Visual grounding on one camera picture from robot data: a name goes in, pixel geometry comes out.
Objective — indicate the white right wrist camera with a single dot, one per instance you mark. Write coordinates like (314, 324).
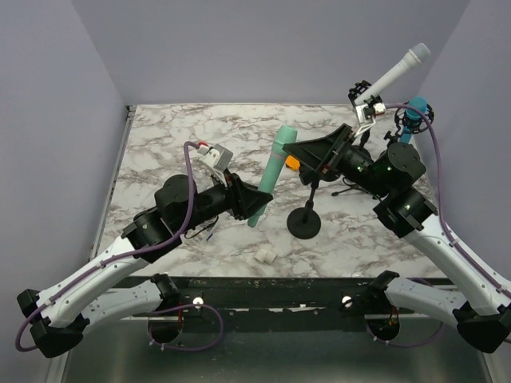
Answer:
(366, 115)

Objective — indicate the blue microphone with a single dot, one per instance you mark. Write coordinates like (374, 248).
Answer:
(408, 121)

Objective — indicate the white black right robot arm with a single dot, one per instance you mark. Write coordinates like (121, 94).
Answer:
(479, 309)

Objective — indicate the mint green microphone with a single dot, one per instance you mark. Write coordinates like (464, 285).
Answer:
(285, 135)

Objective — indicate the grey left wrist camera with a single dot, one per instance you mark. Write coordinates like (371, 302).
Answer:
(216, 159)

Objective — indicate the small white plastic fitting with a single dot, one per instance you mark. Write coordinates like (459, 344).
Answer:
(265, 256)

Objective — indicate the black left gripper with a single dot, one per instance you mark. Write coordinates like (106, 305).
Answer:
(243, 203)

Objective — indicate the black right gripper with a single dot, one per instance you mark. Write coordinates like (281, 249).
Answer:
(314, 152)

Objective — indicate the orange tape measure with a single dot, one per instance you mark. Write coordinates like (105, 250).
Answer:
(292, 163)

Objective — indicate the black round-base microphone stand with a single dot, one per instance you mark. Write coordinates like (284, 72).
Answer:
(304, 222)

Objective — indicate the black shock-mount tripod stand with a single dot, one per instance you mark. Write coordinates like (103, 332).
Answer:
(395, 170)

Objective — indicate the white microphone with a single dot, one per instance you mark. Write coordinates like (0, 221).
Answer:
(413, 58)

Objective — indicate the black shock-mount stand round base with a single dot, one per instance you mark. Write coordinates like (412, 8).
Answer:
(359, 89)

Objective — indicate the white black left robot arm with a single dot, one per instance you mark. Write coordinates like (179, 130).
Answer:
(59, 317)

